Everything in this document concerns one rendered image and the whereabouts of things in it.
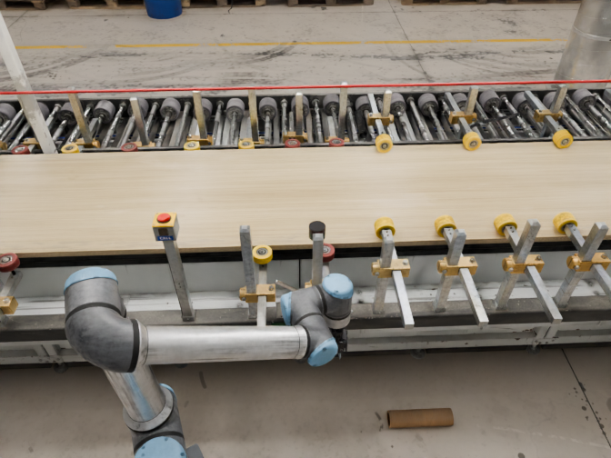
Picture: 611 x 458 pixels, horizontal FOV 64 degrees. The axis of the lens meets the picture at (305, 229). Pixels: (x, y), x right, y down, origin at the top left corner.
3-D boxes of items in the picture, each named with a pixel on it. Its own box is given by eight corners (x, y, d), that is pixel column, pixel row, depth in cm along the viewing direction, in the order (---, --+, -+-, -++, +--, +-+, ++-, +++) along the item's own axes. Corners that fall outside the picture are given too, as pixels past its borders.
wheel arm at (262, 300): (265, 356, 170) (265, 349, 167) (255, 356, 170) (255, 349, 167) (267, 265, 202) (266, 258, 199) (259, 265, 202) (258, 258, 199)
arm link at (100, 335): (71, 351, 94) (349, 343, 130) (69, 303, 102) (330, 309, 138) (61, 387, 99) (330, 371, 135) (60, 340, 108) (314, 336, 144)
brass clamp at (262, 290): (275, 303, 187) (275, 294, 184) (240, 304, 187) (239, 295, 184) (275, 291, 192) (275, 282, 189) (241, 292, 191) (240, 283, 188)
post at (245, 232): (258, 318, 195) (249, 230, 163) (249, 318, 195) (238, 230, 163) (258, 311, 198) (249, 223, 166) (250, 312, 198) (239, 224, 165)
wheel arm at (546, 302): (560, 323, 164) (564, 317, 162) (550, 324, 164) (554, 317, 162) (508, 225, 201) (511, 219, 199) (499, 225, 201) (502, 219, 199)
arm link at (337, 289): (315, 275, 145) (345, 266, 148) (315, 303, 153) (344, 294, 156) (327, 297, 138) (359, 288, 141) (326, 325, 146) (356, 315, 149)
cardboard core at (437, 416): (455, 421, 228) (391, 423, 227) (451, 428, 233) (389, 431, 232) (450, 404, 233) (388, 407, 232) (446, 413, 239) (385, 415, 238)
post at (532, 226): (503, 311, 199) (542, 224, 167) (495, 311, 199) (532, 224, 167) (500, 304, 202) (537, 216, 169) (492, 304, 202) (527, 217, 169)
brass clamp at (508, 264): (541, 273, 183) (545, 264, 179) (505, 274, 182) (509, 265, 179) (535, 262, 187) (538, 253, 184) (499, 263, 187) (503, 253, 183)
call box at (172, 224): (177, 243, 163) (173, 225, 158) (155, 243, 163) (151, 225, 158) (180, 228, 168) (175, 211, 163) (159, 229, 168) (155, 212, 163)
